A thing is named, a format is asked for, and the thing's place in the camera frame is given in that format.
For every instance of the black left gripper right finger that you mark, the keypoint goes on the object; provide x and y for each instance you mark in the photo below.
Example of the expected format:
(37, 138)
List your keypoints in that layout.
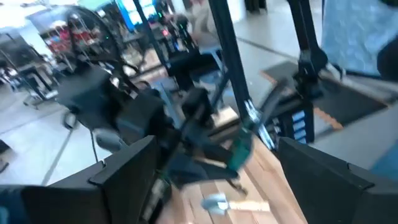
(326, 186)

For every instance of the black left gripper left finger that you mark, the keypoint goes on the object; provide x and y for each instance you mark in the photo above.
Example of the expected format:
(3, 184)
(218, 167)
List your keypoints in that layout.
(124, 186)

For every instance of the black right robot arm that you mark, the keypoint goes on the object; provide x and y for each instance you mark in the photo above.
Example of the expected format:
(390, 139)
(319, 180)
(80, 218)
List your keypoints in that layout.
(93, 93)

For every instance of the black floor mat orange edge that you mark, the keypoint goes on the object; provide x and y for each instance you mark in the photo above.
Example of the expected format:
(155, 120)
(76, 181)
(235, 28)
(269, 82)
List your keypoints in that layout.
(342, 99)

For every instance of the black floor fan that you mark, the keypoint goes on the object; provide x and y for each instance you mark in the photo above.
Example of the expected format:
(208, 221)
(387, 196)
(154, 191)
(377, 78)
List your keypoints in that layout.
(90, 37)

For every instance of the pale blue panel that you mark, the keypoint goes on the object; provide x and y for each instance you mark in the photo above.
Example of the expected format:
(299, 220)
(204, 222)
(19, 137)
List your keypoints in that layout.
(354, 31)

